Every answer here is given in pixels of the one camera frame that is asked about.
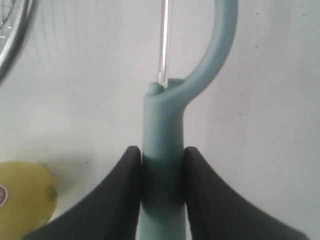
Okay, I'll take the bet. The yellow lemon with sticker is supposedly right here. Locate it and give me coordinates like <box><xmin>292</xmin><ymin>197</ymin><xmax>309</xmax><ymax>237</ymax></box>
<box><xmin>0</xmin><ymin>161</ymin><xmax>58</xmax><ymax>238</ymax></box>

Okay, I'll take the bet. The steel wire mesh basket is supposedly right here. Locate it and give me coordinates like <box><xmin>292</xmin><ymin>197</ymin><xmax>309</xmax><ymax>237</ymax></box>
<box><xmin>0</xmin><ymin>0</ymin><xmax>40</xmax><ymax>83</ymax></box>

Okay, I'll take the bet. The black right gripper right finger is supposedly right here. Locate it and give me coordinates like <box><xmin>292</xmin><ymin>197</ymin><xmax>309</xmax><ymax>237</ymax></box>
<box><xmin>183</xmin><ymin>146</ymin><xmax>308</xmax><ymax>240</ymax></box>

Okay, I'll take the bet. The teal handled peeler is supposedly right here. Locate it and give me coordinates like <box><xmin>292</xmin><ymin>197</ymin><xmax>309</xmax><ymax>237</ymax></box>
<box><xmin>139</xmin><ymin>0</ymin><xmax>238</xmax><ymax>240</ymax></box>

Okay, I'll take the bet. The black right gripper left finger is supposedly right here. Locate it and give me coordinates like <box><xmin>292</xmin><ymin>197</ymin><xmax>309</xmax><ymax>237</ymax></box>
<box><xmin>24</xmin><ymin>146</ymin><xmax>142</xmax><ymax>240</ymax></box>

